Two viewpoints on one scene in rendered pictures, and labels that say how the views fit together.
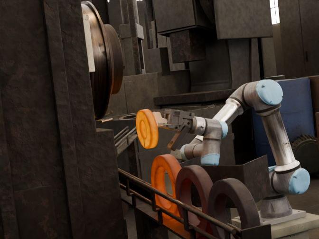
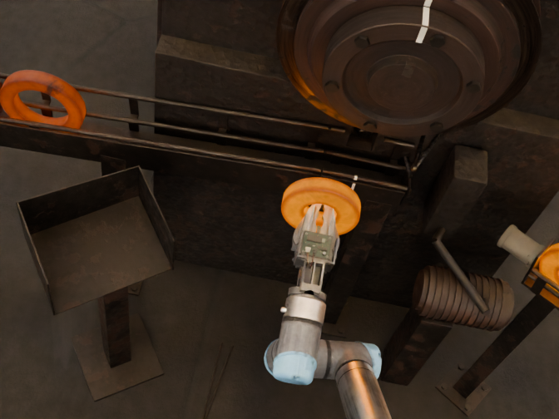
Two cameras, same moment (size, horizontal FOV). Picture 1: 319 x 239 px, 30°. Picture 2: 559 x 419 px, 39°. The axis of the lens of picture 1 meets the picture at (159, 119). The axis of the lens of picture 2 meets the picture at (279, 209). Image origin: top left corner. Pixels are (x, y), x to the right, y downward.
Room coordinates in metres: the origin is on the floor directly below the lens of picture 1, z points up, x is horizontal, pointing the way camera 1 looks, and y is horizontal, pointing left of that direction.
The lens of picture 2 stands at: (2.59, -0.82, 2.11)
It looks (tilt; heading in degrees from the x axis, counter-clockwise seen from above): 56 degrees down; 109
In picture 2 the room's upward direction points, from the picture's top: 15 degrees clockwise
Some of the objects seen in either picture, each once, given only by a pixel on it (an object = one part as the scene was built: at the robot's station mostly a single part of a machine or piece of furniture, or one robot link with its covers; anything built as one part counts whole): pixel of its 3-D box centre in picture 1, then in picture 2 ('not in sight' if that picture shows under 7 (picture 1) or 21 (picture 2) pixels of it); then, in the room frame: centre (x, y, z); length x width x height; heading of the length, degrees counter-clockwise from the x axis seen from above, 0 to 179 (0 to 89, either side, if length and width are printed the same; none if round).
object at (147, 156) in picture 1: (159, 153); not in sight; (5.11, 0.04, 0.39); 1.03 x 0.83 x 0.77; 128
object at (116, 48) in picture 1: (106, 59); (402, 77); (2.39, 0.18, 1.11); 0.28 x 0.06 x 0.28; 23
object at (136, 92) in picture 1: (145, 122); not in sight; (6.84, 0.17, 0.55); 1.10 x 0.53 x 1.10; 43
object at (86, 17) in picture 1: (78, 47); not in sight; (2.00, 0.24, 1.15); 0.26 x 0.02 x 0.18; 23
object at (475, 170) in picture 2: not in sight; (453, 192); (2.57, 0.38, 0.68); 0.11 x 0.08 x 0.24; 113
